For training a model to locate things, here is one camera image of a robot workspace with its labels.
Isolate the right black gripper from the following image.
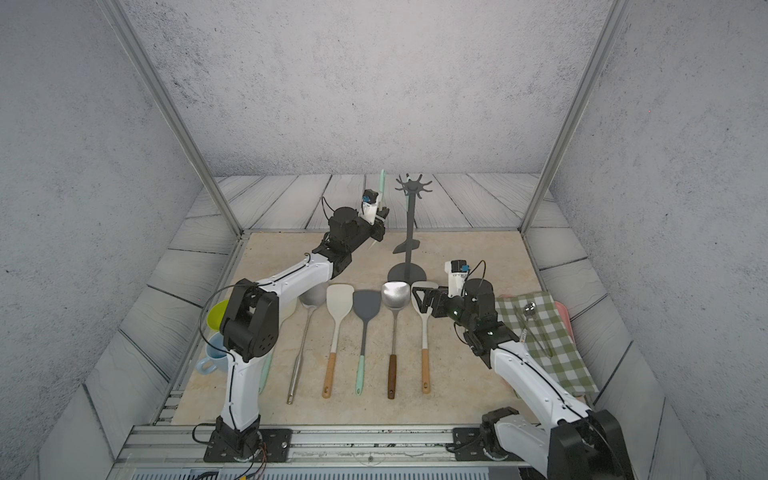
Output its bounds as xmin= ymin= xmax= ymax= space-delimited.
xmin=414 ymin=285 xmax=478 ymax=335

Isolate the cream utensil mint handle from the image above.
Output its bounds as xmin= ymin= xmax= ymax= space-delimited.
xmin=377 ymin=170 xmax=387 ymax=208

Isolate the grey spatula mint handle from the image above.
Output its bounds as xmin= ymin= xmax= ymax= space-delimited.
xmin=353 ymin=290 xmax=381 ymax=396

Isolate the cream spatula light wood handle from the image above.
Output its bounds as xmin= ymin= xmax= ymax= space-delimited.
xmin=322 ymin=284 xmax=355 ymax=399

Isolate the utensil light wood handle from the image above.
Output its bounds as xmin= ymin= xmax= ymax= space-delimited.
xmin=411 ymin=281 xmax=438 ymax=394

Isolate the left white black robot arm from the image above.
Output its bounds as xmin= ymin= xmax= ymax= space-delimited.
xmin=210 ymin=202 xmax=389 ymax=457

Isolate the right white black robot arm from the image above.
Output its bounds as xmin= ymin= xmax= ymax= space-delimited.
xmin=411 ymin=279 xmax=635 ymax=479

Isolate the grey utensil rack stand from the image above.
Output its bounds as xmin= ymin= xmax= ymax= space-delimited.
xmin=387 ymin=174 xmax=431 ymax=285

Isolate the metal spoon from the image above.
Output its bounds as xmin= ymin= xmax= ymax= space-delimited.
xmin=516 ymin=301 xmax=553 ymax=358

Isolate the green checkered cloth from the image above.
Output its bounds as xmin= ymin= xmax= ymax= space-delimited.
xmin=496 ymin=291 xmax=598 ymax=397

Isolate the pink plate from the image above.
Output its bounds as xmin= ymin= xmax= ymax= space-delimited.
xmin=555 ymin=301 xmax=575 ymax=341

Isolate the lime green bowl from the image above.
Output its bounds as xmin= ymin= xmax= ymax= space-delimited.
xmin=206 ymin=300 xmax=229 ymax=331

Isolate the light blue mug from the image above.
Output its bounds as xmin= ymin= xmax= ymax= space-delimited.
xmin=196 ymin=333 xmax=229 ymax=375

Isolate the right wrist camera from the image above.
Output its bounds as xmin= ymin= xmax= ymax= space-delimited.
xmin=445 ymin=259 xmax=470 ymax=297

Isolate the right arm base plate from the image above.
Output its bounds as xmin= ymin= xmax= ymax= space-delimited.
xmin=445 ymin=426 xmax=525 ymax=463

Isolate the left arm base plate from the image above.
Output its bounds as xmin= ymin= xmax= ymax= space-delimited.
xmin=203 ymin=428 xmax=293 ymax=463

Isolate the aluminium mounting rail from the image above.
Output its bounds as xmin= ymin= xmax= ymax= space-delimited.
xmin=111 ymin=425 xmax=541 ymax=479

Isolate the right aluminium frame post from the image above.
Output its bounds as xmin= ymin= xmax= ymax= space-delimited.
xmin=519 ymin=0 xmax=631 ymax=237

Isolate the aluminium frame post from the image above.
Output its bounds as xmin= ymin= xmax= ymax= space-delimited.
xmin=519 ymin=0 xmax=631 ymax=237
xmin=98 ymin=0 xmax=245 ymax=239

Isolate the left aluminium frame post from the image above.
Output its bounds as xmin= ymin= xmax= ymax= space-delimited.
xmin=98 ymin=0 xmax=245 ymax=239

